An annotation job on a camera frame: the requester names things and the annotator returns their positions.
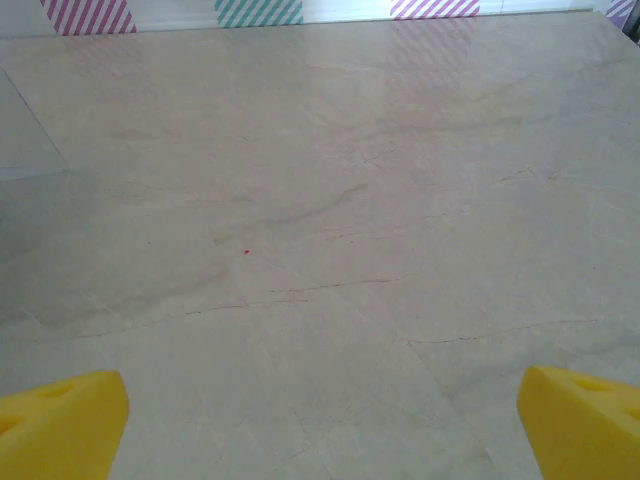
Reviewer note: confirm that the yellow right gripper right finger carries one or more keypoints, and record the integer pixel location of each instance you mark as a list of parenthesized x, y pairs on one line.
[(585, 435)]

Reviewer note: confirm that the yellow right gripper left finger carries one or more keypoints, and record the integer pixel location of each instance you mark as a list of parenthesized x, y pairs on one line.
[(60, 430)]

